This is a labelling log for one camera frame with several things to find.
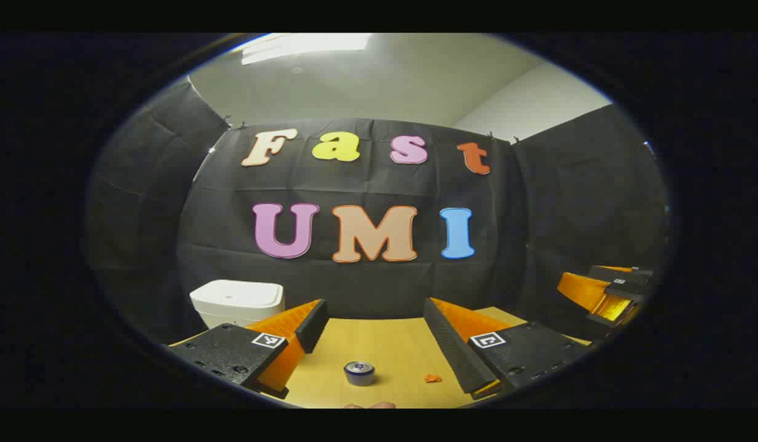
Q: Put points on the white desktop garbage bin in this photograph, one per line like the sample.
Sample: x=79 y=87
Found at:
x=231 y=301

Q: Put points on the blue pop can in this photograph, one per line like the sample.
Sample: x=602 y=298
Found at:
x=359 y=374

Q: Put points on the black backdrop cloth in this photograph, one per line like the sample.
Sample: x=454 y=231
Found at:
x=366 y=288

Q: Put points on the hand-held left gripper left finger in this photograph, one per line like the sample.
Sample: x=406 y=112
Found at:
x=314 y=322

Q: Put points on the wooden desktop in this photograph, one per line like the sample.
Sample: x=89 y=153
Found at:
x=385 y=344

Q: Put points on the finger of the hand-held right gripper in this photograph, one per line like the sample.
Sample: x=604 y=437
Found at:
x=581 y=291
x=618 y=274

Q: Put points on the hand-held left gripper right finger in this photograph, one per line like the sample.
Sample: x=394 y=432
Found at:
x=452 y=353

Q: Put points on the orange paper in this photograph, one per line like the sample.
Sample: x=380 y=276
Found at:
x=433 y=378

